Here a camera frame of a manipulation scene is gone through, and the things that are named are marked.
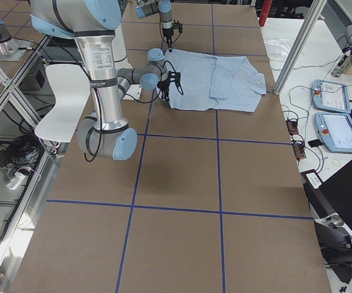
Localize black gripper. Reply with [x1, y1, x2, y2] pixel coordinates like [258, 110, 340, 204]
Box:
[161, 28, 174, 52]
[157, 78, 171, 101]

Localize light blue button shirt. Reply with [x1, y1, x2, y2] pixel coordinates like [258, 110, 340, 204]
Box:
[165, 49, 266, 112]

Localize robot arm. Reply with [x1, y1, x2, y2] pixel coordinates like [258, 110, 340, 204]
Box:
[30, 1, 171, 161]
[135, 0, 175, 52]

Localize white curved paper sheet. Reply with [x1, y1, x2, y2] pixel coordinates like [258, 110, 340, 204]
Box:
[35, 64, 90, 142]

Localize red cylinder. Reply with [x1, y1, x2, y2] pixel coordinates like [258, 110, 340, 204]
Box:
[258, 0, 272, 27]

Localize clear plastic bag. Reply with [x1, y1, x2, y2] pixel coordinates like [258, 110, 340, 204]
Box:
[263, 37, 292, 62]

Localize upper orange black electronics box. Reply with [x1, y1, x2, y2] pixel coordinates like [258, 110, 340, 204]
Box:
[286, 119, 299, 135]

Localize orange black electronics box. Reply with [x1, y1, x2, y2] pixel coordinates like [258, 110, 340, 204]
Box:
[286, 119, 299, 135]
[292, 141, 306, 161]

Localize lower orange black electronics box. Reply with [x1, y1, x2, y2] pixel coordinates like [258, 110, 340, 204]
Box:
[292, 141, 306, 161]

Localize small black card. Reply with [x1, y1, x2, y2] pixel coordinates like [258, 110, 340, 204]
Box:
[307, 139, 323, 148]

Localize upper blue teach pendant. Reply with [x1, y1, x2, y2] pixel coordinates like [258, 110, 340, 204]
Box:
[312, 79, 351, 114]

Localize blue teach pendant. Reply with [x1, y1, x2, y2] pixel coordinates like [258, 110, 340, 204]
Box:
[314, 112, 352, 154]
[312, 79, 351, 114]

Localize white power strip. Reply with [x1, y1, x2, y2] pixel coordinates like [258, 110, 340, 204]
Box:
[5, 171, 26, 190]

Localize lower blue teach pendant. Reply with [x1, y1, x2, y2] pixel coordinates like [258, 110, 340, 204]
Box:
[314, 112, 352, 154]

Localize black laptop computer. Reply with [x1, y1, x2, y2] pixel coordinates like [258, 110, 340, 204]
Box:
[301, 160, 352, 230]

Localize black braided right cable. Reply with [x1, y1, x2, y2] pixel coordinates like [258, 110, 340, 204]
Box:
[123, 60, 185, 104]

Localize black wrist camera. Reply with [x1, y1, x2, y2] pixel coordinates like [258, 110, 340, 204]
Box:
[172, 20, 183, 34]
[169, 71, 181, 89]

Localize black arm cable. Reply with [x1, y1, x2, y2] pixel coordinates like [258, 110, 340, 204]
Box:
[159, 18, 183, 46]

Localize coiled black cables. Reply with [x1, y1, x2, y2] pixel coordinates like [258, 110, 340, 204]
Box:
[7, 134, 44, 168]

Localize aluminium frame post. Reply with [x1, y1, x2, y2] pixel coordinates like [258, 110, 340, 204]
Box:
[273, 0, 327, 95]

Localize aluminium frame rack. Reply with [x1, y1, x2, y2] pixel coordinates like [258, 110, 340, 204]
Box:
[0, 33, 67, 293]

